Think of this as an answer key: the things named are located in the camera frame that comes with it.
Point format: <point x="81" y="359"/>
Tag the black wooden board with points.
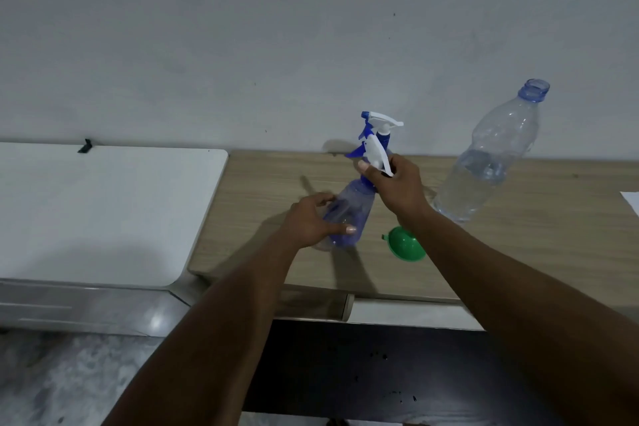
<point x="374" y="371"/>

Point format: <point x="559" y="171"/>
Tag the white blue trigger spray head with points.
<point x="374" y="151"/>
<point x="384" y="119"/>

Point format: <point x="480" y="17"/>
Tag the person's right hand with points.
<point x="407" y="191"/>

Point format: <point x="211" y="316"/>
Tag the clear plastic water bottle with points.
<point x="479" y="176"/>

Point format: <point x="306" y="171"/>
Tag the person's right forearm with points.
<point x="539" y="316"/>

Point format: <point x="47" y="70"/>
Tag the white side table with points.
<point x="100" y="211"/>

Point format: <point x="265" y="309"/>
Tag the wooden table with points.
<point x="549" y="221"/>

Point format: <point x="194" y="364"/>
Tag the white paper towel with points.
<point x="633" y="201"/>

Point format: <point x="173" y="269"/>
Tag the person's left forearm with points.
<point x="219" y="341"/>

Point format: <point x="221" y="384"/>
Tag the person's left hand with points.
<point x="304" y="226"/>

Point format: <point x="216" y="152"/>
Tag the black wall clip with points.
<point x="85" y="146"/>

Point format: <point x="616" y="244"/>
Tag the green plastic funnel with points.
<point x="404" y="246"/>

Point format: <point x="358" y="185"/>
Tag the blue spray bottle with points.
<point x="354" y="201"/>

